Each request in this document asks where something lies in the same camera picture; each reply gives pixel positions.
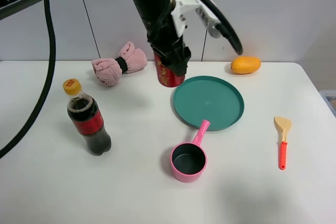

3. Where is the pink rolled towel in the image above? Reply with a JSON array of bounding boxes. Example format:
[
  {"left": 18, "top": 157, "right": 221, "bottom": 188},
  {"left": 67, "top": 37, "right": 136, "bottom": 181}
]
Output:
[{"left": 91, "top": 42, "right": 148, "bottom": 87}]

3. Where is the cola bottle yellow cap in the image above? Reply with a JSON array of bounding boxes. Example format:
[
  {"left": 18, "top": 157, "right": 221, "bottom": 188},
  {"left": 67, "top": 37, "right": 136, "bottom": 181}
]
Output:
[{"left": 62, "top": 79, "right": 111, "bottom": 156}]

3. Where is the red drink can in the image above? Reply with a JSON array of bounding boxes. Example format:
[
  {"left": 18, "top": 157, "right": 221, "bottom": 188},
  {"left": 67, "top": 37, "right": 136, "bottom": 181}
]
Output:
[{"left": 154, "top": 52, "right": 185, "bottom": 88}]

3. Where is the pink toy saucepan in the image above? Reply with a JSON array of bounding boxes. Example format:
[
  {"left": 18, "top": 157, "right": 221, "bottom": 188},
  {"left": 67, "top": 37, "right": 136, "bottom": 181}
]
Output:
[{"left": 170, "top": 120, "right": 210, "bottom": 183}]

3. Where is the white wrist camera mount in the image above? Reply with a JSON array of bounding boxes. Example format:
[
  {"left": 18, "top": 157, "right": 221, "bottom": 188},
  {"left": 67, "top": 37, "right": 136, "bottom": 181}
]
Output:
[{"left": 170, "top": 0, "right": 222, "bottom": 38}]

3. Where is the grey storage bin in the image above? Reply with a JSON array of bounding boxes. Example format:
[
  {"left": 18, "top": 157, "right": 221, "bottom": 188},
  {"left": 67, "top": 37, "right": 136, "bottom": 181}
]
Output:
[{"left": 319, "top": 90, "right": 336, "bottom": 116}]

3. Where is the black cable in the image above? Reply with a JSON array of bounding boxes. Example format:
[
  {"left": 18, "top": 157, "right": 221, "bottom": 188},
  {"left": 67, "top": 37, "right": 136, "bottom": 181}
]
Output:
[{"left": 0, "top": 0, "right": 57, "bottom": 159}]

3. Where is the wooden spatula red handle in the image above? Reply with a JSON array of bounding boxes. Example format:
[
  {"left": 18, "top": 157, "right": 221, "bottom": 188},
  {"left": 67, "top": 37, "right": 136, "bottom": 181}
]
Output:
[{"left": 274, "top": 116, "right": 292, "bottom": 170}]

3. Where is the orange mango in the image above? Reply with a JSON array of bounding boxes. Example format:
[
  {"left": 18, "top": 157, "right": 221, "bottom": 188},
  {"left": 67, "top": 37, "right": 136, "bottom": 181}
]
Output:
[{"left": 230, "top": 56, "right": 261, "bottom": 74}]

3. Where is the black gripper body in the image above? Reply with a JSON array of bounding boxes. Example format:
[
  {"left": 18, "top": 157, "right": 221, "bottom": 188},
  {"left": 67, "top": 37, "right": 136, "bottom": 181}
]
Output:
[{"left": 147, "top": 22, "right": 191, "bottom": 64}]

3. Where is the teal round plate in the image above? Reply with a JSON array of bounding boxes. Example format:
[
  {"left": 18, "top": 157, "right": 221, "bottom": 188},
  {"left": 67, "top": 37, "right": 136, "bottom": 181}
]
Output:
[{"left": 172, "top": 76, "right": 245, "bottom": 132}]

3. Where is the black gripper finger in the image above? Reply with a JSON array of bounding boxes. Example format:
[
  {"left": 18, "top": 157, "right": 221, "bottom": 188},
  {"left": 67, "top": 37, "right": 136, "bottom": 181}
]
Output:
[{"left": 167, "top": 60, "right": 188, "bottom": 77}]

